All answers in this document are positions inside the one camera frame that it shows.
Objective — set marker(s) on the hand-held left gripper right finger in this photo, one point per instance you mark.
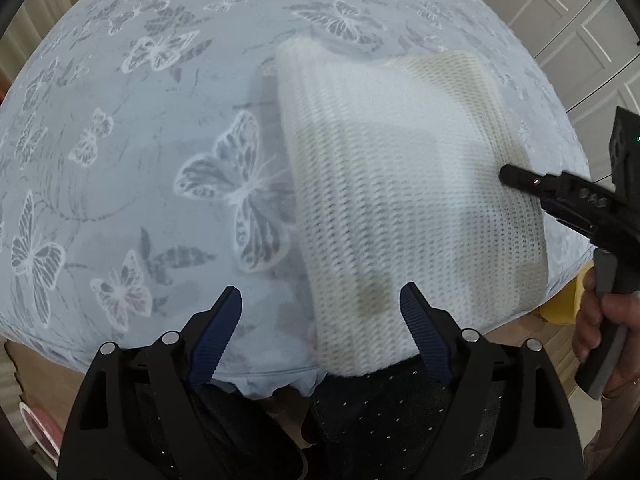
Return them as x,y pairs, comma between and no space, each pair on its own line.
425,332

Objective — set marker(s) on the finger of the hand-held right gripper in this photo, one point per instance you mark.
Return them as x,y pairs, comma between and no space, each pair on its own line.
550,185

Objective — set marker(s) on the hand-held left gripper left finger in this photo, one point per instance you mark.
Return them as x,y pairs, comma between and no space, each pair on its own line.
215,340

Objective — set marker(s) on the white red navy knit sweater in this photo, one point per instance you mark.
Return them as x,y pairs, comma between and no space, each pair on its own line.
400,220

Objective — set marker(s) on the person's right forearm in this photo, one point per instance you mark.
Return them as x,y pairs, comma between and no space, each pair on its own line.
612,430

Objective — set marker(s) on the person's right hand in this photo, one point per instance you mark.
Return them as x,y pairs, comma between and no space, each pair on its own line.
592,315

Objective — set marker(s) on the yellow stool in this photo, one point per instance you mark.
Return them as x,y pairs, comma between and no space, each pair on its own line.
560,305

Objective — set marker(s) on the person's dark studded pants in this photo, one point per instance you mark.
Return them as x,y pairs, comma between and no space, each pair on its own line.
390,420

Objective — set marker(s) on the white wardrobe doors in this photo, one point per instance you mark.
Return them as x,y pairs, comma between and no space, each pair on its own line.
575,35

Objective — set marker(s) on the blue butterfly bed sheet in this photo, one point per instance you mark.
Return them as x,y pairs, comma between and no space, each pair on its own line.
150,160

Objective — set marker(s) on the pink slipper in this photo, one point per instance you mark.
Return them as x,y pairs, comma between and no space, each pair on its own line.
42,427

